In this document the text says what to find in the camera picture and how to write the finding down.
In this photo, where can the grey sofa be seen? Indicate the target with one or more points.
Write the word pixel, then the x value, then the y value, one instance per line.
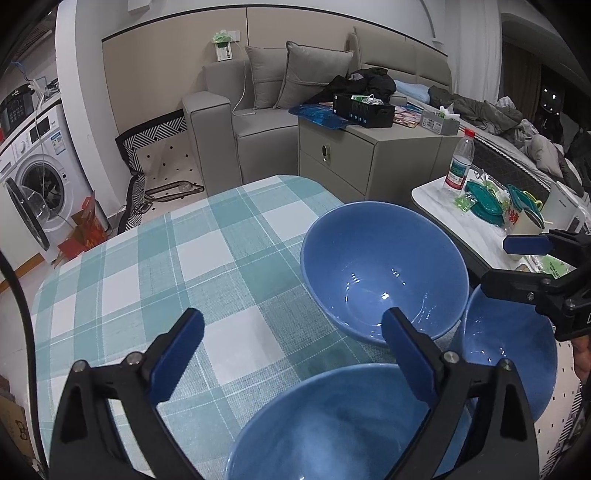
pixel 212 138

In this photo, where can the blue plastic bag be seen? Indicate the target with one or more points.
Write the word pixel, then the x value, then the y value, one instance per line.
pixel 318 115

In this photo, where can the marble top side table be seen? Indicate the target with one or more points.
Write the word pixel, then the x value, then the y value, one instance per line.
pixel 438 203

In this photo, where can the person's right hand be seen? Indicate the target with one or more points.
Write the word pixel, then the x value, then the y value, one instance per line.
pixel 582 353

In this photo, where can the colourful papers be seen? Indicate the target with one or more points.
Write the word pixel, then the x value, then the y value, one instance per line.
pixel 407 115

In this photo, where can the white washing machine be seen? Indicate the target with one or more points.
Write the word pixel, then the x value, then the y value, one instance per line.
pixel 64 152

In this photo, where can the black microwave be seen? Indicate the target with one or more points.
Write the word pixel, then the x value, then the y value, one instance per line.
pixel 16 108

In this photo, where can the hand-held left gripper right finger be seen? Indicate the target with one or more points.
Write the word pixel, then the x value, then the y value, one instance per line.
pixel 411 355

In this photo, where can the clear water bottle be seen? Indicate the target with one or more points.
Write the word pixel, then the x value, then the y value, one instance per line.
pixel 459 166

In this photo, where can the black box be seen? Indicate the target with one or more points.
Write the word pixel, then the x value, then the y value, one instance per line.
pixel 364 115

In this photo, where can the black jacket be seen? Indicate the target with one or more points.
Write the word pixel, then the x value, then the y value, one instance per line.
pixel 369 81

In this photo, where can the bed with grey headboard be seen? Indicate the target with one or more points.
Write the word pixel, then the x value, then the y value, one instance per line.
pixel 498 157

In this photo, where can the teal plastic cup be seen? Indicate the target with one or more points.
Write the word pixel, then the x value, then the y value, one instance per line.
pixel 524 198

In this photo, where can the tissue box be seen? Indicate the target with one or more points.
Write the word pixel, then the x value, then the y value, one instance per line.
pixel 438 121

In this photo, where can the metal rack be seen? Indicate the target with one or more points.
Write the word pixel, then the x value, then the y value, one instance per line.
pixel 175 189

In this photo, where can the dark green jacket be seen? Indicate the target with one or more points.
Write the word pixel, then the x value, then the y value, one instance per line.
pixel 480 110

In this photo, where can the light blue pillow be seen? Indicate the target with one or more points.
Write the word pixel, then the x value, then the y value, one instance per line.
pixel 413 91

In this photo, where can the printed cardboard box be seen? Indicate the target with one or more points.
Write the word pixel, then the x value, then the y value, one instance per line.
pixel 14 424

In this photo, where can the grey drawer cabinet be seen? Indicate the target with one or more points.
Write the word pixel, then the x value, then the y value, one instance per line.
pixel 369 152

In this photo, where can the green packet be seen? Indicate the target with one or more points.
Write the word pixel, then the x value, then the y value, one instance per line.
pixel 465 203

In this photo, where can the red gift bag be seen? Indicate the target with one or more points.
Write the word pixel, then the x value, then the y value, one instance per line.
pixel 87 226

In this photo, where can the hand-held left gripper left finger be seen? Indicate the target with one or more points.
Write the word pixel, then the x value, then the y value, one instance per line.
pixel 178 355

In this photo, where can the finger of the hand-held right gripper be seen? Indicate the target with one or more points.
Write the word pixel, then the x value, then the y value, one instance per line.
pixel 526 244
pixel 512 284

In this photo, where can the grey cushion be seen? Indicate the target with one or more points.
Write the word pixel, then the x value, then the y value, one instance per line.
pixel 265 78
pixel 304 78

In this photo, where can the white wall box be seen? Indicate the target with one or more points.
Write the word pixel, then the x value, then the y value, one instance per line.
pixel 225 46

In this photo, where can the teal plastic dish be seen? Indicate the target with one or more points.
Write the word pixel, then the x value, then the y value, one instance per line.
pixel 485 203

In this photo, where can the teal checked tablecloth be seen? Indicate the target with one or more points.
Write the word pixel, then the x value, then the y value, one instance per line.
pixel 161 277

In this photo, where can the grey clothes pile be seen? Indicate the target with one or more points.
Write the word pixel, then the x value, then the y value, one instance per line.
pixel 545 147

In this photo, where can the blue bowl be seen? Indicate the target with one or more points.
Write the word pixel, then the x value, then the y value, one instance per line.
pixel 323 429
pixel 369 258
pixel 503 350

